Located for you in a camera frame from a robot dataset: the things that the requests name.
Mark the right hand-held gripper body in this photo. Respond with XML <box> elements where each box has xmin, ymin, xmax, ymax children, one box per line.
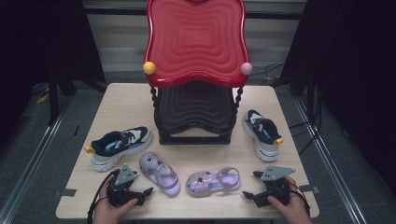
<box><xmin>261</xmin><ymin>165</ymin><xmax>297</xmax><ymax>206</ymax></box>

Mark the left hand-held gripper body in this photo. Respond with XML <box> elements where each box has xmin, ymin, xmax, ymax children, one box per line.
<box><xmin>106</xmin><ymin>163</ymin><xmax>148</xmax><ymax>208</ymax></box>

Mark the purple child sandal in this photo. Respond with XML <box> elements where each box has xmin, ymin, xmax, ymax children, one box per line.
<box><xmin>138</xmin><ymin>151</ymin><xmax>182</xmax><ymax>198</ymax></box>
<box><xmin>185</xmin><ymin>166</ymin><xmax>242</xmax><ymax>198</ymax></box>

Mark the navy white sneaker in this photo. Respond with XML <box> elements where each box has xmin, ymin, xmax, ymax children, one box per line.
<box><xmin>83</xmin><ymin>125</ymin><xmax>153</xmax><ymax>173</ymax></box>
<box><xmin>242</xmin><ymin>108</ymin><xmax>284</xmax><ymax>162</ymax></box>

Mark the red and black shoe rack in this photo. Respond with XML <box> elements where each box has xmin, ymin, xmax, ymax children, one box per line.
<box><xmin>143</xmin><ymin>0</ymin><xmax>251</xmax><ymax>147</ymax></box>

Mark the person's left hand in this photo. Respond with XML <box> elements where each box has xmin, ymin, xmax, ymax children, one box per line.
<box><xmin>92</xmin><ymin>186</ymin><xmax>139</xmax><ymax>224</ymax></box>

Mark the person's right hand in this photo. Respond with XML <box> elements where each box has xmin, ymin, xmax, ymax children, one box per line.
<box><xmin>266</xmin><ymin>175</ymin><xmax>314</xmax><ymax>224</ymax></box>

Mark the grey tape piece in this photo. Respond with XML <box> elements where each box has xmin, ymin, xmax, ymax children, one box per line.
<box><xmin>298</xmin><ymin>184</ymin><xmax>320</xmax><ymax>194</ymax></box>
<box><xmin>51</xmin><ymin>188</ymin><xmax>78</xmax><ymax>198</ymax></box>

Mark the black metal stand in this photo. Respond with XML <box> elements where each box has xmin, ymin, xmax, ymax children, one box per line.
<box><xmin>48</xmin><ymin>71</ymin><xmax>61</xmax><ymax>127</ymax></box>

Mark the yellow tape strip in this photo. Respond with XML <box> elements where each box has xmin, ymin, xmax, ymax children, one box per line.
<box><xmin>35</xmin><ymin>92</ymin><xmax>50</xmax><ymax>105</ymax></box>

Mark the black curtain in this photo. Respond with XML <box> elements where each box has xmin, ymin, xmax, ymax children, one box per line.
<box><xmin>0</xmin><ymin>0</ymin><xmax>106</xmax><ymax>150</ymax></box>
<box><xmin>279</xmin><ymin>0</ymin><xmax>396</xmax><ymax>194</ymax></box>

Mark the right hand-held gripper cable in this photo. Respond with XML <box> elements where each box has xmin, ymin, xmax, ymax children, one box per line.
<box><xmin>289</xmin><ymin>182</ymin><xmax>312</xmax><ymax>217</ymax></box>

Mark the hand-held gripper cable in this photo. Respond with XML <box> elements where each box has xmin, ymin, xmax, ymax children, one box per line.
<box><xmin>289</xmin><ymin>182</ymin><xmax>312</xmax><ymax>217</ymax></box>
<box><xmin>87</xmin><ymin>169</ymin><xmax>120</xmax><ymax>224</ymax></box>

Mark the left hand-held gripper cable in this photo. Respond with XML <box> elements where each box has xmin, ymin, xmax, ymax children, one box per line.
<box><xmin>87</xmin><ymin>169</ymin><xmax>120</xmax><ymax>224</ymax></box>

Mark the metal floor rail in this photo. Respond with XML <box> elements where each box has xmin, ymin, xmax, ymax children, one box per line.
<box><xmin>293</xmin><ymin>97</ymin><xmax>366</xmax><ymax>224</ymax></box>
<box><xmin>0</xmin><ymin>102</ymin><xmax>73</xmax><ymax>224</ymax></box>

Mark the black floor cable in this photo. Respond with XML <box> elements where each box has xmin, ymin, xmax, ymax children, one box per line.
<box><xmin>288</xmin><ymin>87</ymin><xmax>323</xmax><ymax>157</ymax></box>
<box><xmin>248</xmin><ymin>63</ymin><xmax>286</xmax><ymax>86</ymax></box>

